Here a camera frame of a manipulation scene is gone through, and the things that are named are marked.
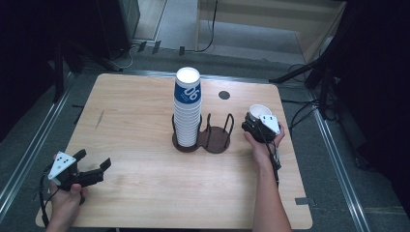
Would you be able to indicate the stack of white paper cups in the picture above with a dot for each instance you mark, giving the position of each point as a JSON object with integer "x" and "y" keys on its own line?
{"x": 187, "y": 112}

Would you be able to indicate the black cabinet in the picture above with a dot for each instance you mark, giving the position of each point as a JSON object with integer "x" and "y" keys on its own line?
{"x": 124, "y": 25}

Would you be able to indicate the grey tape strip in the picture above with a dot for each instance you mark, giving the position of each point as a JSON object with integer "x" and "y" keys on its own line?
{"x": 304, "y": 201}

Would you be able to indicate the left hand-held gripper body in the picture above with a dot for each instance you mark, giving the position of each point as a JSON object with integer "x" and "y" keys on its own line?
{"x": 63, "y": 166}

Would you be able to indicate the person's left hand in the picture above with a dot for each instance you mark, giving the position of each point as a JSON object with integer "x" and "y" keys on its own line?
{"x": 66, "y": 203}

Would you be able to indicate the person's right hand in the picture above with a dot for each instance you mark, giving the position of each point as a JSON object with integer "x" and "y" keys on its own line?
{"x": 262, "y": 153}

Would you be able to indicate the black metal stand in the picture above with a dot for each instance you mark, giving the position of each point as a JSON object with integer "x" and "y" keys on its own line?
{"x": 58, "y": 74}

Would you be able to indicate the aluminium floor rail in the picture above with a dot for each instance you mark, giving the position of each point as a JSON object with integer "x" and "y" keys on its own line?
{"x": 341, "y": 167}
{"x": 35, "y": 141}

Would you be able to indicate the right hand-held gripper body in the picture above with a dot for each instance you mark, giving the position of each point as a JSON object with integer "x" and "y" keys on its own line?
{"x": 266, "y": 130}

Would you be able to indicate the dark round table grommet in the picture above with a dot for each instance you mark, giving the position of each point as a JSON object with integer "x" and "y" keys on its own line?
{"x": 224, "y": 95}

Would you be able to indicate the black stand with legs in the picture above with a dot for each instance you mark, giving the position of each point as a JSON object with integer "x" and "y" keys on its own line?
{"x": 309, "y": 69}

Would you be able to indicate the dark brown double cup holder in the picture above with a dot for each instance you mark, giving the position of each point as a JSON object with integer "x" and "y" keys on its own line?
{"x": 216, "y": 138}

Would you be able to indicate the single white paper cup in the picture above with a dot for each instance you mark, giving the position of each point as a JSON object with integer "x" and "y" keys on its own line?
{"x": 259, "y": 110}

